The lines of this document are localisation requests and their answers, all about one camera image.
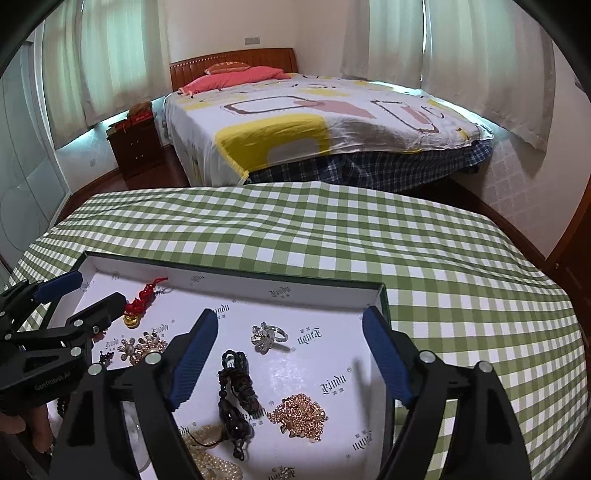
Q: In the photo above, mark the red knot charm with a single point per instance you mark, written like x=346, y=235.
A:
x=138, y=304

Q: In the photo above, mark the person's left hand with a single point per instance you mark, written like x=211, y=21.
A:
x=39, y=429

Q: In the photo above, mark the orange pillow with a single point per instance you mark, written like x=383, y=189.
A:
x=227, y=68

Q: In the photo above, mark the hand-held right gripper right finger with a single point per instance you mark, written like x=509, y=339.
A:
x=385, y=355

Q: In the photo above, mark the green checked tablecloth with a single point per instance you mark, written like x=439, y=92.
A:
x=415, y=240

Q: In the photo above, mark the blue plaid bed sheet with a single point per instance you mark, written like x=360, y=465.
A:
x=369, y=170

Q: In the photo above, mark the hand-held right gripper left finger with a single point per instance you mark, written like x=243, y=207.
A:
x=196, y=355

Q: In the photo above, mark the dark wooden nightstand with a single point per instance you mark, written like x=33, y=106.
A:
x=136, y=152

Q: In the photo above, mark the white sheer curtain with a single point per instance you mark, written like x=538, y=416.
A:
x=62, y=69
x=485, y=69
x=124, y=55
x=383, y=41

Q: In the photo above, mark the grey wall plate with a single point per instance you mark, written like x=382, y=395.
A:
x=252, y=40

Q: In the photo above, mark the pink pillow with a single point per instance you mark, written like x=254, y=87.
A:
x=231, y=78

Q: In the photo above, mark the brown wooden door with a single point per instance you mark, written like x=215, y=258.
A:
x=577, y=258

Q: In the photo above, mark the red flat box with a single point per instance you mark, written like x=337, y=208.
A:
x=131, y=123

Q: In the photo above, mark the green jewelry box tray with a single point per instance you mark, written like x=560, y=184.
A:
x=300, y=314

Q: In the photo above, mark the gold flower brooch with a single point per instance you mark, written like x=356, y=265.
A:
x=129, y=351
x=154, y=344

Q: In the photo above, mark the wooden headboard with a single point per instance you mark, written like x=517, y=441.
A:
x=240, y=57

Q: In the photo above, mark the brown plush toy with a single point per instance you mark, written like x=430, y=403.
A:
x=140, y=108

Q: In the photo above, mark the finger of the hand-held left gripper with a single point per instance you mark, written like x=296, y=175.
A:
x=111, y=307
x=60, y=284

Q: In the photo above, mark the frosted glass wardrobe door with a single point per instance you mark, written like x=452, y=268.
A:
x=27, y=175

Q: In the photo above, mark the bed with patterned quilt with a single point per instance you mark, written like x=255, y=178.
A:
x=277, y=120

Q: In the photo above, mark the small black bead charm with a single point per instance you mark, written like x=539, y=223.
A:
x=105, y=359

